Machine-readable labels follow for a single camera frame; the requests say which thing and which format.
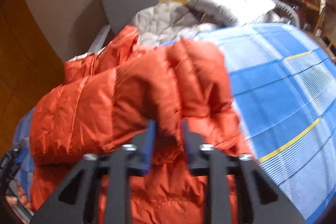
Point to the wooden chair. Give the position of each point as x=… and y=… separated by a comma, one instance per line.
x=307, y=1

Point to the orange down jacket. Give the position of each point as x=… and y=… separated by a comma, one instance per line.
x=110, y=98

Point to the blue plaid bed sheet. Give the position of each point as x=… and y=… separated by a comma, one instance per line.
x=283, y=108

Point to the grey quilted blanket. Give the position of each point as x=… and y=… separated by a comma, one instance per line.
x=162, y=22

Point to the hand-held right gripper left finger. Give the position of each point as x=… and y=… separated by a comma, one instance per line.
x=152, y=134

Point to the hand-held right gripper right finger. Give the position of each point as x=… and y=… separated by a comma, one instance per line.
x=185, y=140

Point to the white bed frame rail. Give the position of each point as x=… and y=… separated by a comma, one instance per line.
x=101, y=37

